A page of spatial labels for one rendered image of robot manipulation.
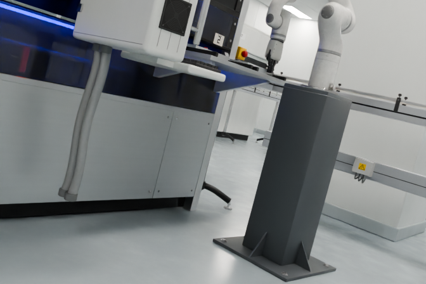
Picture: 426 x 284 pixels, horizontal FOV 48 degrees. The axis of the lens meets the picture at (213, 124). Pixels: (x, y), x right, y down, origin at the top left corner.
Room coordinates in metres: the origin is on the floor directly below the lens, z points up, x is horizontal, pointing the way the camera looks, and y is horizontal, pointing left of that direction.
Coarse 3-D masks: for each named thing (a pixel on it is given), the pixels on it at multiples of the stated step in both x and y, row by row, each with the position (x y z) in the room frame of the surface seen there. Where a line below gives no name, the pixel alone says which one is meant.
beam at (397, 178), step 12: (264, 144) 3.48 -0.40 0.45; (348, 156) 3.10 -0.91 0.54; (336, 168) 3.14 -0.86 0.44; (348, 168) 3.09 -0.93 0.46; (384, 168) 2.96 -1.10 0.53; (396, 168) 2.93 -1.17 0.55; (372, 180) 2.99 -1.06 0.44; (384, 180) 2.94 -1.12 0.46; (396, 180) 2.90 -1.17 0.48; (408, 180) 2.86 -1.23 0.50; (420, 180) 2.82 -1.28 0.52; (408, 192) 2.85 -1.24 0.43; (420, 192) 2.81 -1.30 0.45
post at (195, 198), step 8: (248, 0) 2.85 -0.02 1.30; (240, 16) 2.82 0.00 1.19; (240, 24) 2.84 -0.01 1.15; (240, 32) 2.85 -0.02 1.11; (232, 48) 2.82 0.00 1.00; (232, 56) 2.84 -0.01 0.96; (224, 96) 2.86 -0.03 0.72; (208, 112) 2.85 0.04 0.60; (216, 112) 2.83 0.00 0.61; (216, 120) 2.84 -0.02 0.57; (216, 128) 2.86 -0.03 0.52; (208, 144) 2.82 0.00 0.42; (208, 152) 2.84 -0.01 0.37; (208, 160) 2.86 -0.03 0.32; (200, 176) 2.83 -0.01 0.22; (200, 184) 2.85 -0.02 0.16; (200, 192) 2.86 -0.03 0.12; (192, 200) 2.82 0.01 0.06; (184, 208) 2.84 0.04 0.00; (192, 208) 2.83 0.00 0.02
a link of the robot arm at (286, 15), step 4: (284, 12) 2.52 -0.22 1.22; (288, 12) 2.53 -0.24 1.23; (284, 16) 2.52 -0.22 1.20; (288, 16) 2.53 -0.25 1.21; (284, 20) 2.52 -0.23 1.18; (288, 20) 2.54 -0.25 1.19; (284, 24) 2.52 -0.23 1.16; (288, 24) 2.55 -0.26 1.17; (272, 28) 2.54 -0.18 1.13; (280, 28) 2.52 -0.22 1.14; (284, 28) 2.53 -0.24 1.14; (272, 32) 2.54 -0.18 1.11; (276, 32) 2.52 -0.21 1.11; (280, 32) 2.52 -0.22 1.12; (284, 32) 2.53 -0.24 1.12
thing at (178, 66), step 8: (128, 56) 1.98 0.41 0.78; (136, 56) 1.81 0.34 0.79; (144, 56) 1.77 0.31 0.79; (152, 56) 1.74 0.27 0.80; (152, 64) 1.88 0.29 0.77; (160, 64) 1.74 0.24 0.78; (168, 64) 1.76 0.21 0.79; (176, 64) 1.77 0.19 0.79; (184, 64) 1.74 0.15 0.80; (184, 72) 1.89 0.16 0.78; (192, 72) 1.73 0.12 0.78; (200, 72) 1.76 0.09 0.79; (208, 72) 1.78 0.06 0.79; (216, 72) 1.82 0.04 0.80; (216, 80) 1.83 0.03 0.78; (224, 80) 1.86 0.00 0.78
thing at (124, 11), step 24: (96, 0) 1.82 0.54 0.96; (120, 0) 1.71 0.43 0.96; (144, 0) 1.61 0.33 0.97; (168, 0) 1.59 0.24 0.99; (192, 0) 1.67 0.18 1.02; (96, 24) 1.79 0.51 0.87; (120, 24) 1.68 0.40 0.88; (144, 24) 1.59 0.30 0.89; (168, 24) 1.61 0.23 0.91; (120, 48) 1.77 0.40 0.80; (144, 48) 1.57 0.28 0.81; (168, 48) 1.63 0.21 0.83
